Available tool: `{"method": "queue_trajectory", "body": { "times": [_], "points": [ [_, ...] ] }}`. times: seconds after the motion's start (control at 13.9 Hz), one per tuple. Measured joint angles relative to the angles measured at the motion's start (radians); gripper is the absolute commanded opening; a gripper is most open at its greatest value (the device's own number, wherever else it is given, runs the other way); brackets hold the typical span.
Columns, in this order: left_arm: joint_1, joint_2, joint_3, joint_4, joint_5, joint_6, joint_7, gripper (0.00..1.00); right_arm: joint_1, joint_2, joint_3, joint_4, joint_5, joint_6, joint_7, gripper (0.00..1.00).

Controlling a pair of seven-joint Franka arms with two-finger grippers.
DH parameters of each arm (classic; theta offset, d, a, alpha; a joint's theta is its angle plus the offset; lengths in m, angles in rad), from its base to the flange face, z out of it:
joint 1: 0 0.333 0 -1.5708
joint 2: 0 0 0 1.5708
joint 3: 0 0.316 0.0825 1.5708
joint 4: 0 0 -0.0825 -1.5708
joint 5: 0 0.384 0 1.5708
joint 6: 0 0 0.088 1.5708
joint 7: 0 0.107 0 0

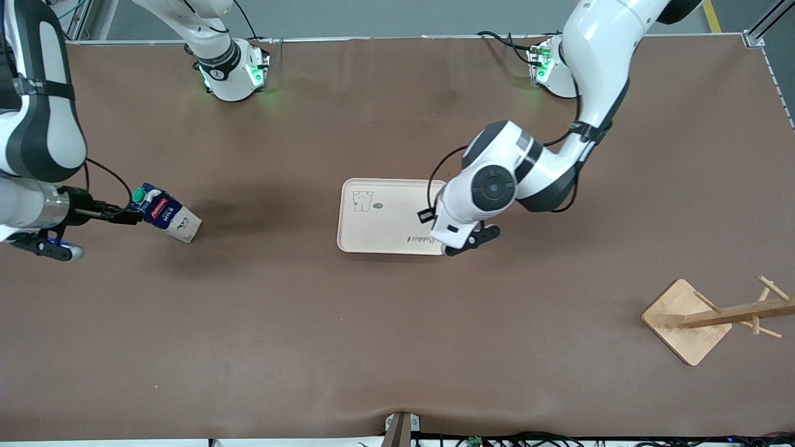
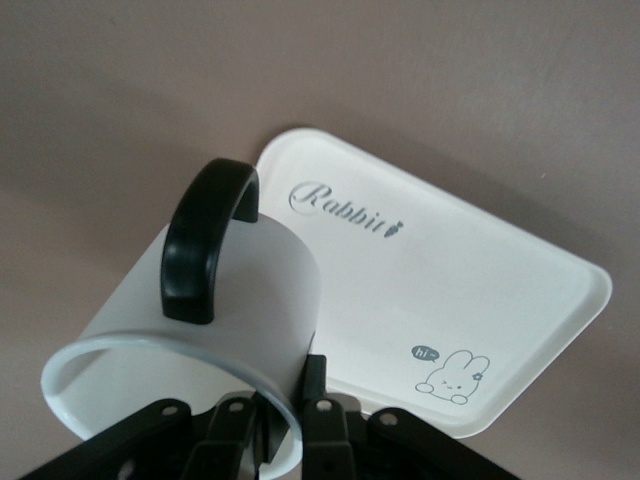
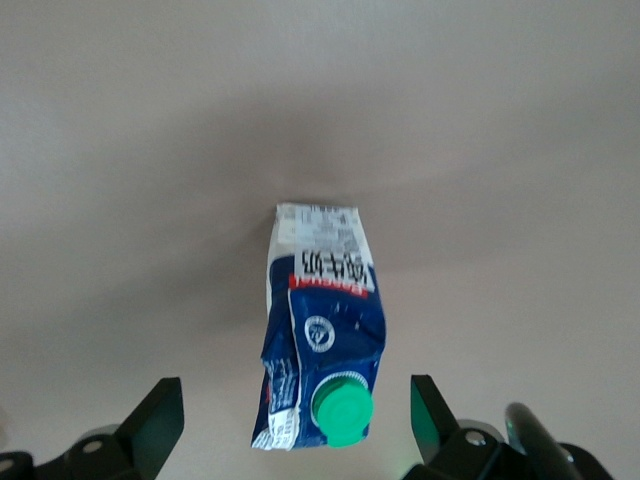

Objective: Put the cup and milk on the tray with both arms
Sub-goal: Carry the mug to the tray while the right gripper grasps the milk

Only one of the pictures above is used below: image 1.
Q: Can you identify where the cream plastic tray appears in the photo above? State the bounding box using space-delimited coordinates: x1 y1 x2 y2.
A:
337 179 452 256

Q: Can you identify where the black base cable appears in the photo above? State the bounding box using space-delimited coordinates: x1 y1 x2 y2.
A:
476 30 542 66
232 0 275 45

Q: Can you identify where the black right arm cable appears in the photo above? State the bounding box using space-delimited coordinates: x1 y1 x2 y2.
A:
84 158 135 209

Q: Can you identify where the wooden cup stand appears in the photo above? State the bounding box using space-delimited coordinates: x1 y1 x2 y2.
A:
641 274 795 367

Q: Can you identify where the blue milk carton green cap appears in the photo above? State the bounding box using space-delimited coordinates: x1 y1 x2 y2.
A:
132 182 203 243

